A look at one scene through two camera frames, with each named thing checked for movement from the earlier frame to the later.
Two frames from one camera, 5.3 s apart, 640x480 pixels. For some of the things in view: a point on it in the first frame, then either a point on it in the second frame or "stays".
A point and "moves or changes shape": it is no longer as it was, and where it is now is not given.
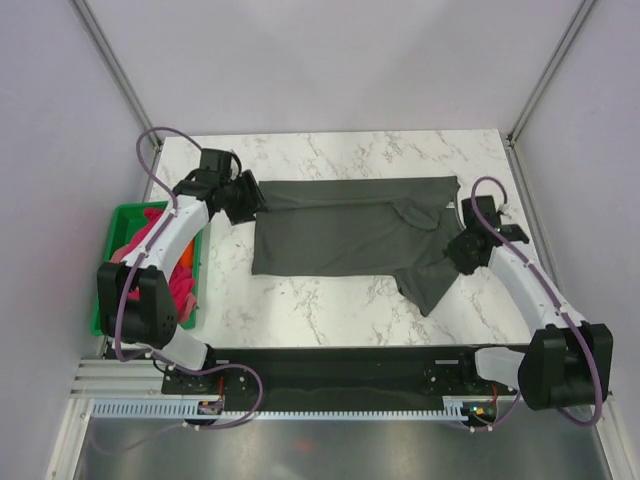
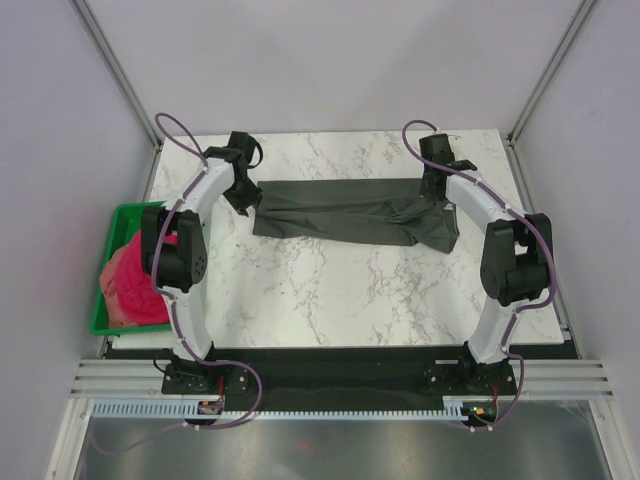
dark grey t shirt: x=385 y=227 moves or changes shape
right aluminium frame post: x=585 y=6 stays
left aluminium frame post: x=116 y=67 stays
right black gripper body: x=458 y=251 to x=429 y=193
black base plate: x=330 y=379 stays
